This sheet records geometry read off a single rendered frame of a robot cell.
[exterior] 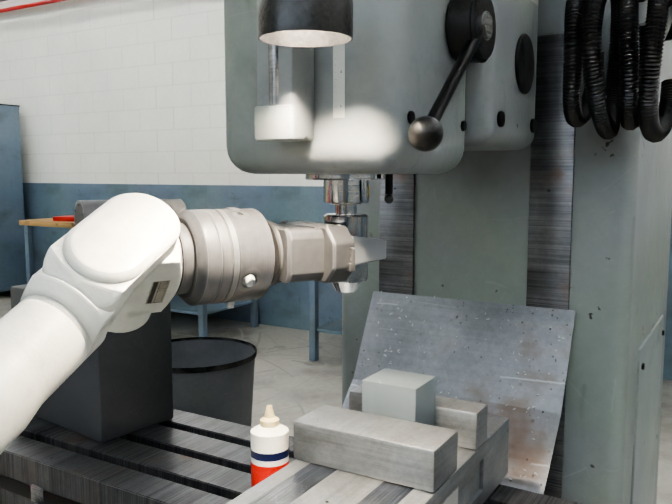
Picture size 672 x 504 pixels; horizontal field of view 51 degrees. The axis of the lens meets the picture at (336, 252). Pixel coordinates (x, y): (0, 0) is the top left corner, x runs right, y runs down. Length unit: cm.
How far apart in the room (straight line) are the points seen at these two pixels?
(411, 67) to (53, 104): 739
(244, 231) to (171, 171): 609
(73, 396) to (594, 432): 72
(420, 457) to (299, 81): 35
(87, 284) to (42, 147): 756
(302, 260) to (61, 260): 22
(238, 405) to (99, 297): 215
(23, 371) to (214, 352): 249
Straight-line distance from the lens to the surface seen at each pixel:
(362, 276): 73
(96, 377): 98
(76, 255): 56
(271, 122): 63
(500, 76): 82
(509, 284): 107
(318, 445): 70
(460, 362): 106
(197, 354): 302
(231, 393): 264
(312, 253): 67
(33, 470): 98
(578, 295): 104
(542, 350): 104
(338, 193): 72
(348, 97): 64
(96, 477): 90
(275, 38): 59
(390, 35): 63
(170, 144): 673
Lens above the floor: 131
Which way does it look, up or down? 6 degrees down
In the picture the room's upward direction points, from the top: straight up
